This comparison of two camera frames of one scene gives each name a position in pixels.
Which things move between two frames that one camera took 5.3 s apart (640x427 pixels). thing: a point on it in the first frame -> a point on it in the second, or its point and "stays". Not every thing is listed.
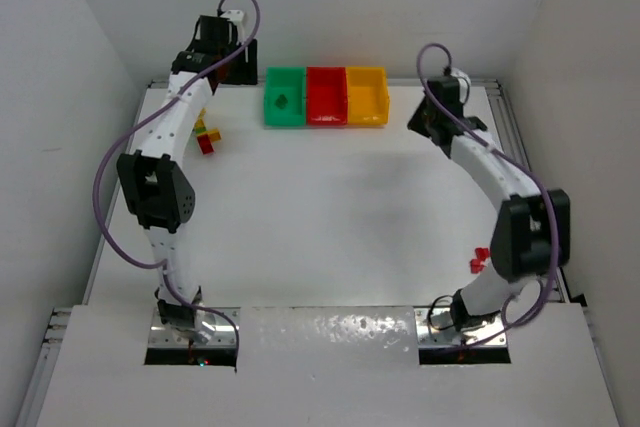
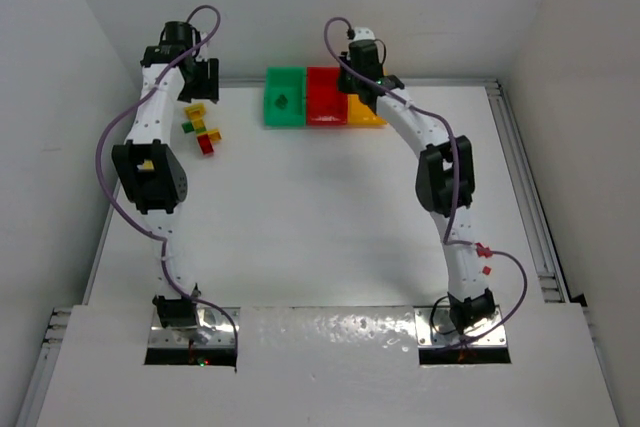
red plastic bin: (326, 96) stays
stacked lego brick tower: (206, 136) stays
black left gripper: (240, 69) -> (201, 85)
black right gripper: (422, 120) -> (353, 81)
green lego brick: (281, 102) stays
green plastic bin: (290, 82) stays
